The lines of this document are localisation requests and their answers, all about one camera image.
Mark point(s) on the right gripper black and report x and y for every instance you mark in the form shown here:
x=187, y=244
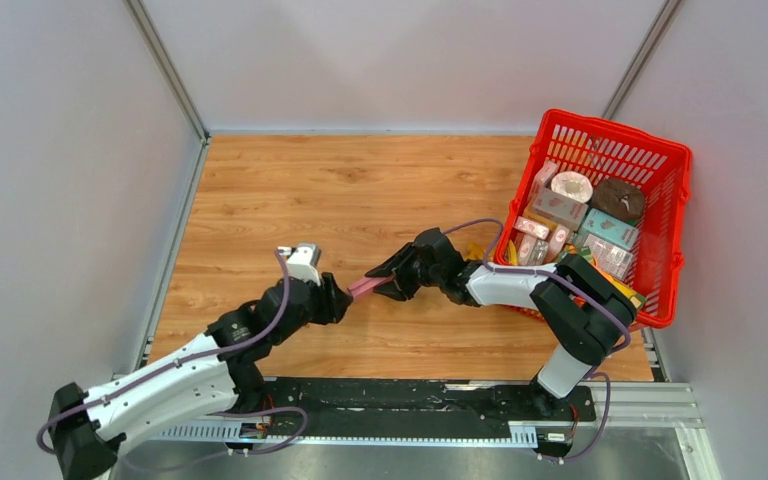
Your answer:
x=400, y=288

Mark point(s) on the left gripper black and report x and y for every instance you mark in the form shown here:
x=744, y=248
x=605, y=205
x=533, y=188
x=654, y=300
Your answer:
x=334, y=301

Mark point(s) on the pink paper box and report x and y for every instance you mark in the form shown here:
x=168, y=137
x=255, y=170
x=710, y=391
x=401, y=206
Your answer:
x=366, y=286

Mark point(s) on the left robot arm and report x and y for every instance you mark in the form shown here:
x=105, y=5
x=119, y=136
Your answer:
x=90, y=430

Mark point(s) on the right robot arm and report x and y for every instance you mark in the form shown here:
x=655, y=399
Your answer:
x=589, y=316

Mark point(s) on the pink grey snack box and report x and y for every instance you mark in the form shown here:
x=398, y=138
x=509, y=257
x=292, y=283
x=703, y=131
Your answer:
x=559, y=209

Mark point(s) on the teal snack box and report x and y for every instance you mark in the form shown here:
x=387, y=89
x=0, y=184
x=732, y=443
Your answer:
x=610, y=229

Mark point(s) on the yellow fried food toy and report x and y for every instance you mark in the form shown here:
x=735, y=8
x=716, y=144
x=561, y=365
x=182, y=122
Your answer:
x=477, y=252

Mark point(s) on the pink white roll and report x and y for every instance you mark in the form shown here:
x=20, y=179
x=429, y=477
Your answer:
x=572, y=185

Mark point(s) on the brown chocolate donut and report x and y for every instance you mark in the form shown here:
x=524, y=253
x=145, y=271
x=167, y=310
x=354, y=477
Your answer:
x=619, y=199

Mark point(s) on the red plastic basket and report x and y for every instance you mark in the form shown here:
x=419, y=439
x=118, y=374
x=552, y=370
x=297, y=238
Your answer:
x=600, y=149

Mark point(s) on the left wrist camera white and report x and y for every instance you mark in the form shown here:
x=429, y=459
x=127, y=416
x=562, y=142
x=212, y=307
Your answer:
x=302, y=261

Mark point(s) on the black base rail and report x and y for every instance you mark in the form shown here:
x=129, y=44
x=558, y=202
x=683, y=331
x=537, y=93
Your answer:
x=400, y=412

